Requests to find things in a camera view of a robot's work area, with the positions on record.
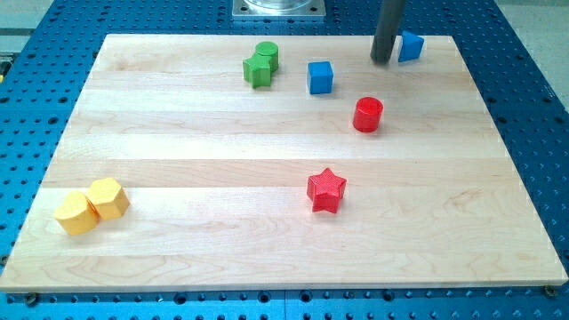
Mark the yellow heart block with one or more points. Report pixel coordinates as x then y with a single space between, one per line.
76 215

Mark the blue cube block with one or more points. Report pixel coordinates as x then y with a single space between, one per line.
320 77

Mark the green star block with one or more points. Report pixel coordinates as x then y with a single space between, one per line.
257 70

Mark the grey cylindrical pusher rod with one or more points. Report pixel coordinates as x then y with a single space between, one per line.
390 16

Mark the green cylinder block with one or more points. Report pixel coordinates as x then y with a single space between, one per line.
271 50

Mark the yellow hexagon block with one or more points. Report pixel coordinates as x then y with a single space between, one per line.
108 198

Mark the blue triangle block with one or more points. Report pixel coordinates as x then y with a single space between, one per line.
410 47

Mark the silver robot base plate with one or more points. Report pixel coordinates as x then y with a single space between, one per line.
278 8

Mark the red cylinder block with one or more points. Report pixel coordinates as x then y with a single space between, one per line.
367 114

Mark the light wooden board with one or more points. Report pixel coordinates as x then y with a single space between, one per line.
216 174

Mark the blue perforated metal table plate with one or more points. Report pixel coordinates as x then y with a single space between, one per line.
516 52

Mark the red star block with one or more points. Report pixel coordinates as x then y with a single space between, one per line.
326 191

